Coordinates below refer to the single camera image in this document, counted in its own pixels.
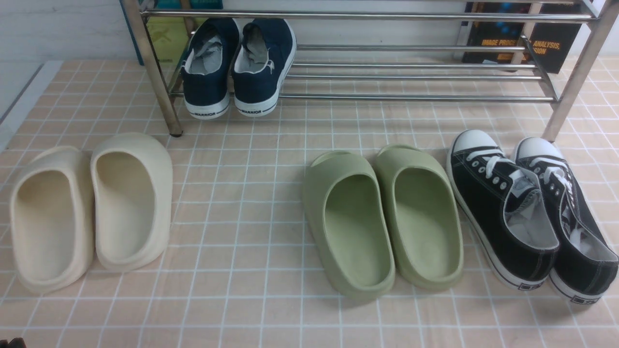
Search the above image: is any left cream foam slipper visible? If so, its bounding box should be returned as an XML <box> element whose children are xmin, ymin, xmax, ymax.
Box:
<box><xmin>9</xmin><ymin>146</ymin><xmax>95</xmax><ymax>294</ymax></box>

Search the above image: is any yellow green box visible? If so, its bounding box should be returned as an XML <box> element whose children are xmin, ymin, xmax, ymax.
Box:
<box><xmin>147</xmin><ymin>17</ymin><xmax>189</xmax><ymax>64</ymax></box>

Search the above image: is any black image processing book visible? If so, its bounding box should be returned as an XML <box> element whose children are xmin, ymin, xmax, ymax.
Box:
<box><xmin>455</xmin><ymin>2</ymin><xmax>581</xmax><ymax>73</ymax></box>

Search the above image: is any black canvas sneaker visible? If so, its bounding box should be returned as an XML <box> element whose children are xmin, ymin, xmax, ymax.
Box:
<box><xmin>447</xmin><ymin>130</ymin><xmax>560</xmax><ymax>291</ymax></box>
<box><xmin>513</xmin><ymin>137</ymin><xmax>618</xmax><ymax>305</ymax></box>

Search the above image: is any left navy canvas shoe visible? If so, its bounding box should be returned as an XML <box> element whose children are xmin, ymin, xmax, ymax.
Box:
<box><xmin>180</xmin><ymin>18</ymin><xmax>241</xmax><ymax>120</ymax></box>

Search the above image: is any checkered pink tablecloth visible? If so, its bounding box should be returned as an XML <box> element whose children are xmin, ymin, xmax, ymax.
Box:
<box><xmin>1</xmin><ymin>61</ymin><xmax>618</xmax><ymax>348</ymax></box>

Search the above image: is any right cream foam slipper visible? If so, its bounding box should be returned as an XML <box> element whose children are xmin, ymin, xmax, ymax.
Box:
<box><xmin>90</xmin><ymin>132</ymin><xmax>173</xmax><ymax>272</ymax></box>

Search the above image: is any right green foam slipper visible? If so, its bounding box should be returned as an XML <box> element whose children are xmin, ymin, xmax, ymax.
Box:
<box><xmin>374</xmin><ymin>145</ymin><xmax>464</xmax><ymax>291</ymax></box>

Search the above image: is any green foam slipper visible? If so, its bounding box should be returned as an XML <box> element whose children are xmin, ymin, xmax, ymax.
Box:
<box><xmin>301</xmin><ymin>150</ymin><xmax>396</xmax><ymax>302</ymax></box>
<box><xmin>374</xmin><ymin>145</ymin><xmax>464</xmax><ymax>291</ymax></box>

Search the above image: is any cream foam slipper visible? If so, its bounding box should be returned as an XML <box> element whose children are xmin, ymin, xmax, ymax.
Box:
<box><xmin>9</xmin><ymin>146</ymin><xmax>95</xmax><ymax>294</ymax></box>
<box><xmin>90</xmin><ymin>132</ymin><xmax>173</xmax><ymax>272</ymax></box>

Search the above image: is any left green foam slipper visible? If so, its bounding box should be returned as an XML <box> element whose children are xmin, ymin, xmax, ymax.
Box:
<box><xmin>301</xmin><ymin>150</ymin><xmax>396</xmax><ymax>302</ymax></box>

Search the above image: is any right navy canvas shoe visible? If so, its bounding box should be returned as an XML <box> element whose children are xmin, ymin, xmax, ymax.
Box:
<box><xmin>231</xmin><ymin>18</ymin><xmax>297</xmax><ymax>117</ymax></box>

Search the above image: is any metal shoe rack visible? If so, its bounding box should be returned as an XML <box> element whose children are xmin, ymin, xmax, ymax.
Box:
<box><xmin>121</xmin><ymin>0</ymin><xmax>618</xmax><ymax>142</ymax></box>

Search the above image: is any navy canvas shoe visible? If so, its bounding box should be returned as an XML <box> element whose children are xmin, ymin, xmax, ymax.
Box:
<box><xmin>180</xmin><ymin>18</ymin><xmax>241</xmax><ymax>120</ymax></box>
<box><xmin>231</xmin><ymin>18</ymin><xmax>297</xmax><ymax>117</ymax></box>

